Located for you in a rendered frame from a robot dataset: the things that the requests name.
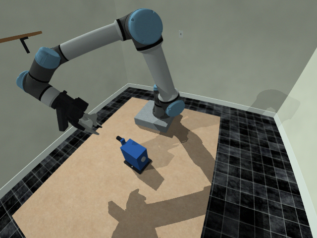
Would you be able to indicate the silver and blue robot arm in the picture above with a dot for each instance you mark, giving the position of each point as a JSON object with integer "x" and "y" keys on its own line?
{"x": 143, "y": 26}

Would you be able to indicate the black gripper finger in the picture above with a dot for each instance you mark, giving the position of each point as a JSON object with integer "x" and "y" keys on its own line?
{"x": 84, "y": 125}
{"x": 93, "y": 117}

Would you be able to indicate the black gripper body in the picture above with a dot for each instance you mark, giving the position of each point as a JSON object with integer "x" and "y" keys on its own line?
{"x": 73, "y": 108}

